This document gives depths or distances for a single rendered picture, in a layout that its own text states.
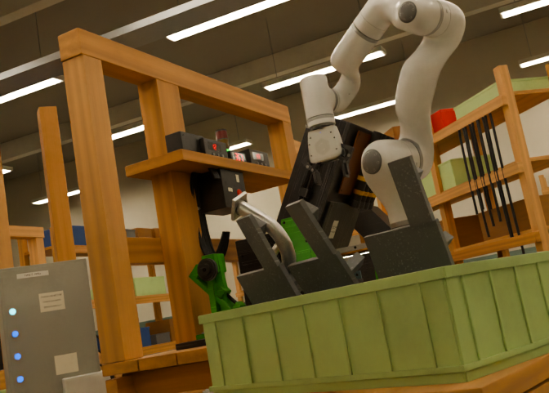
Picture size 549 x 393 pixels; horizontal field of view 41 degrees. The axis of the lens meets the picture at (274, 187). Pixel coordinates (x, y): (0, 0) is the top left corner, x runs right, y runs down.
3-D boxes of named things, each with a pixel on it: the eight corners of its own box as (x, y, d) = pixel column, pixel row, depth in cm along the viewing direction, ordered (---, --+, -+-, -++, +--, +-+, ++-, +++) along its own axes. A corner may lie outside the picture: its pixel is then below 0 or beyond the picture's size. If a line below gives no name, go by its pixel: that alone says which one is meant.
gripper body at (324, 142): (301, 127, 217) (308, 164, 215) (332, 118, 213) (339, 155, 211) (312, 131, 224) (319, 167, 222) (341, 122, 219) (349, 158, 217)
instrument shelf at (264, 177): (298, 180, 325) (297, 171, 326) (183, 159, 246) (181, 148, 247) (251, 194, 336) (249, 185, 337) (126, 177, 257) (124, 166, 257)
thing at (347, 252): (385, 250, 274) (383, 242, 274) (370, 250, 260) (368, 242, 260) (294, 269, 291) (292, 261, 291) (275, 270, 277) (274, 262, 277)
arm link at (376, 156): (444, 219, 196) (424, 134, 200) (403, 223, 183) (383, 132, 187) (408, 228, 204) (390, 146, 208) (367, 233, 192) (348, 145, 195)
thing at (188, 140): (206, 154, 270) (203, 136, 271) (183, 149, 256) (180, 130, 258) (190, 158, 273) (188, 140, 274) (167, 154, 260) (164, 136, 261)
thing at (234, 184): (250, 208, 281) (243, 171, 284) (227, 207, 266) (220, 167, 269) (223, 216, 287) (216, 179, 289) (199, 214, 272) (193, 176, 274)
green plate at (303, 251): (322, 273, 262) (318, 219, 270) (312, 268, 255) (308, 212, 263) (294, 279, 267) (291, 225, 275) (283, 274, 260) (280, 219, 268)
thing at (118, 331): (327, 317, 346) (291, 123, 362) (125, 360, 214) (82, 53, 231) (310, 320, 350) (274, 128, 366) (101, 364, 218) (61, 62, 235)
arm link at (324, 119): (301, 120, 217) (302, 130, 216) (327, 112, 213) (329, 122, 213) (312, 124, 224) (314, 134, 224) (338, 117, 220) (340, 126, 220)
